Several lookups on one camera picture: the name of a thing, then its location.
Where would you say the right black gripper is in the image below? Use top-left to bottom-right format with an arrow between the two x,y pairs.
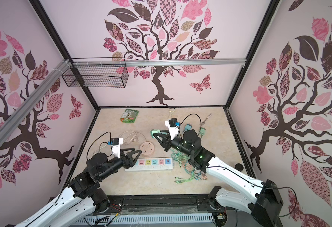
155,129 -> 195,158

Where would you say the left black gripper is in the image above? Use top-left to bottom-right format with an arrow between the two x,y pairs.
97,148 -> 142,182

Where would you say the light green charger plug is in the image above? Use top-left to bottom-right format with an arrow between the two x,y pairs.
150,130 -> 160,139

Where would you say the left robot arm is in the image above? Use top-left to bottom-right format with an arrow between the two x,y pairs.
18,148 -> 142,227

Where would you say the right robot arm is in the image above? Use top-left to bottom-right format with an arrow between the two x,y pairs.
153,130 -> 283,227

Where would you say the teal charger plug far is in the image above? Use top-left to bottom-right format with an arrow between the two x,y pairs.
184,124 -> 192,131

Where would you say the green charger plug right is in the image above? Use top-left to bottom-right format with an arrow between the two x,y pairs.
199,127 -> 206,138

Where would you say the round pink socket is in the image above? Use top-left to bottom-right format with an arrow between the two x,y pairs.
140,141 -> 155,158

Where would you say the white multicolour power strip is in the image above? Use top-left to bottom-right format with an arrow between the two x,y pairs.
125,158 -> 174,172

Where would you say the cream vegetable peeler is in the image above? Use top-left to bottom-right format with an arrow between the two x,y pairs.
168,107 -> 175,119

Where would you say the green snack packet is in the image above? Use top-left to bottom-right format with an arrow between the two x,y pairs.
120,109 -> 139,123

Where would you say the metal fork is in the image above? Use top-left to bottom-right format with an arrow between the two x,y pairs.
202,113 -> 212,126

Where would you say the glass jar black lid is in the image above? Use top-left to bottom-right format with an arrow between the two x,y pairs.
234,163 -> 244,172

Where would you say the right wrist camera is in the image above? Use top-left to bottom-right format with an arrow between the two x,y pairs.
165,118 -> 180,140

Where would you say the pink coiled socket cable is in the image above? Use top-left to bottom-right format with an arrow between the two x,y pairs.
117,130 -> 147,145

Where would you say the tangled charging cables bundle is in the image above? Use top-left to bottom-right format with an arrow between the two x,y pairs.
171,150 -> 208,184

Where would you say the black front base frame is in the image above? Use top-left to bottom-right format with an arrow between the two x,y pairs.
41,192 -> 283,227

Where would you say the white vented cable duct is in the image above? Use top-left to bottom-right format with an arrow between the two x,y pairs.
68,213 -> 215,227

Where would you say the back aluminium rail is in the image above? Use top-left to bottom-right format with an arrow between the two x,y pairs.
73,58 -> 246,67

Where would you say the aluminium rail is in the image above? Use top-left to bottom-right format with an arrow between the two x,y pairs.
0,59 -> 71,147
73,58 -> 246,67

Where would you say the black wire basket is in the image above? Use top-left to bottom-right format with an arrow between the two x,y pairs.
62,57 -> 129,88

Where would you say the left aluminium rail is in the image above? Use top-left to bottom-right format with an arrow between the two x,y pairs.
0,59 -> 71,147

